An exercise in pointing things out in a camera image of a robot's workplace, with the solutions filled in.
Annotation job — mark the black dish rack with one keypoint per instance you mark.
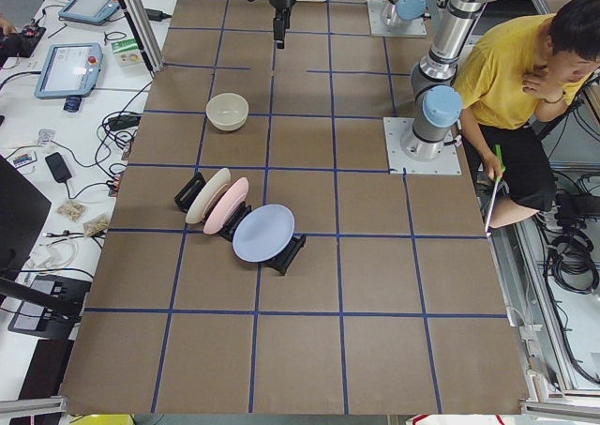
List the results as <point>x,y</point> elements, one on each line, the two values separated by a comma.
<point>281,262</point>

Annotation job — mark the blue plate in rack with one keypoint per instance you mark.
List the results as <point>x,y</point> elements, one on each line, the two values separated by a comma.
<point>263,233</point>

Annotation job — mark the aluminium frame post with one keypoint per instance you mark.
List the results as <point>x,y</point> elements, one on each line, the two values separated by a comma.
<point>141,29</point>

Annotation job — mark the cream ceramic bowl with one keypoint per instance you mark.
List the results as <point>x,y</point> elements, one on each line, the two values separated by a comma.
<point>227,111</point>

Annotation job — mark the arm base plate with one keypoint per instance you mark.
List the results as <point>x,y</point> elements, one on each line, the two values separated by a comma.
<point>403,19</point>
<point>408,155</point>

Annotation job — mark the black monitor stand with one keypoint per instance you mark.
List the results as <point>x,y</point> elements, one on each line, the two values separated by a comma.
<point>51,305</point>

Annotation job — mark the pink plate in rack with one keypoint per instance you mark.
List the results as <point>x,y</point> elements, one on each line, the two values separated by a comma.
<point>234,196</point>

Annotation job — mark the green white small box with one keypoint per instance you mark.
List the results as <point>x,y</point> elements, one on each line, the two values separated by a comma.
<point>126,52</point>

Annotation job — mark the far teach pendant tablet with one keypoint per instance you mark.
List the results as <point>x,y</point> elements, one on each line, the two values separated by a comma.
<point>95,12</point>

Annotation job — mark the cream plate in rack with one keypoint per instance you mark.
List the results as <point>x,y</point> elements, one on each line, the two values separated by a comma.
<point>208,196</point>

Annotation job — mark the near teach pendant tablet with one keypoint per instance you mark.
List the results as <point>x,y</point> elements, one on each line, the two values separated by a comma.
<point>69,70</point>

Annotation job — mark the person in yellow shirt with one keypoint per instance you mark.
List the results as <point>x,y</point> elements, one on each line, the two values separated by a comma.
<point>531,66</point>

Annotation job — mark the teach pendant tablet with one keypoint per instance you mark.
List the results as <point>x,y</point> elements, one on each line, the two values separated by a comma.
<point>95,12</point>
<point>69,70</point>

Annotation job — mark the black power adapter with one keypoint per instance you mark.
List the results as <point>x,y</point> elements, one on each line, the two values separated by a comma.
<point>123,121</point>

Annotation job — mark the black smartphone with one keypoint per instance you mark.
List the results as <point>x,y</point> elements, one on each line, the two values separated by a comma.
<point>58,167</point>

